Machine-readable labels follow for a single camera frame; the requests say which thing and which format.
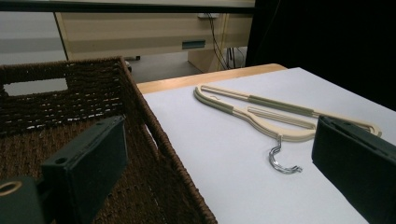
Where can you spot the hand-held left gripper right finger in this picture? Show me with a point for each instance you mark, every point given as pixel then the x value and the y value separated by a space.
pixel 358 161

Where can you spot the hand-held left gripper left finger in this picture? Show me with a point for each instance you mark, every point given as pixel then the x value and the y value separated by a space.
pixel 87 161

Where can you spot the brown wicker basket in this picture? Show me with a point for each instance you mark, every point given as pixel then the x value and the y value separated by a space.
pixel 93 84

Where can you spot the beige plastic clothes hanger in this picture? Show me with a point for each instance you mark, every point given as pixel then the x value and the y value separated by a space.
pixel 271 102
pixel 264 129

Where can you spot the black curtain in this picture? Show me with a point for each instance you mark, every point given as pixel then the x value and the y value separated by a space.
pixel 327 37

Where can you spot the beige wooden desk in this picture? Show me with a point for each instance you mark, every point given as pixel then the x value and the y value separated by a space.
pixel 124 31

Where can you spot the white cabinet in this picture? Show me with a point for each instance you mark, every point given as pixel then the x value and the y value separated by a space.
pixel 28 37

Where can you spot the white power strip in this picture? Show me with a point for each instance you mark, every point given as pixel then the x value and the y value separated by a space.
pixel 207 15

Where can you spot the black horizontal frame bar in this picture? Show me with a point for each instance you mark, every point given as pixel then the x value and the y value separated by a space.
pixel 93 6

